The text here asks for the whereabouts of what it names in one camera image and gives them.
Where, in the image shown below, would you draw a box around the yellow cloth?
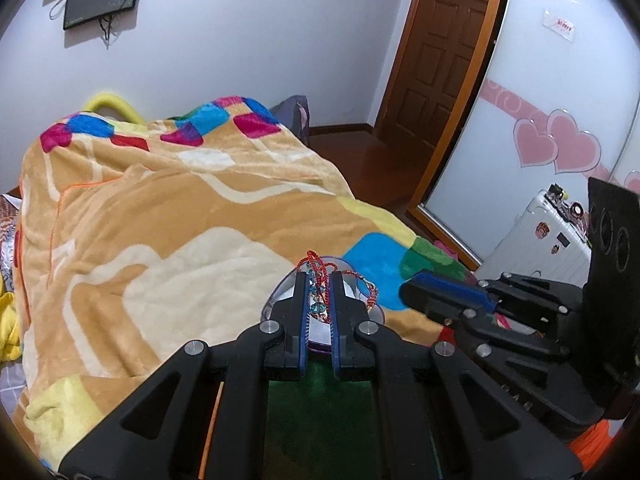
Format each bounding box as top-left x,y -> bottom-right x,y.
0,282 -> 23,363

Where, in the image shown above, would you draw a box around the red blue beaded bracelet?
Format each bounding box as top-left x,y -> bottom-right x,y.
297,249 -> 339,325

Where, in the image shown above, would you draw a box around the cosmetics on suitcase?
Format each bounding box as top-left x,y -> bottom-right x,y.
544,183 -> 588,235

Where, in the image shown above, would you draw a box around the colourful patchwork fleece blanket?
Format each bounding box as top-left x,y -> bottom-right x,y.
13,96 -> 472,468

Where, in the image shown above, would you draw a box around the white suitcase with stickers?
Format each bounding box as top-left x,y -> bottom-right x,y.
475,192 -> 591,287

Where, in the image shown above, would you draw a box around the white paper label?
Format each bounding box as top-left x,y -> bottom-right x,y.
542,10 -> 575,42

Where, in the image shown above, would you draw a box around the red gold braided bracelet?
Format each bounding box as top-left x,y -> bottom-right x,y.
342,268 -> 381,313

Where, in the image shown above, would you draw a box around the purple heart-shaped jewelry tin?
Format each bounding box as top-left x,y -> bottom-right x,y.
260,252 -> 385,353

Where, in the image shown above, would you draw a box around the brown wooden door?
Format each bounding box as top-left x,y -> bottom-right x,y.
374,0 -> 499,202

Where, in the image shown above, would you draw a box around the yellow curved tube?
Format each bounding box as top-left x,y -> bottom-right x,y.
82,92 -> 146,125

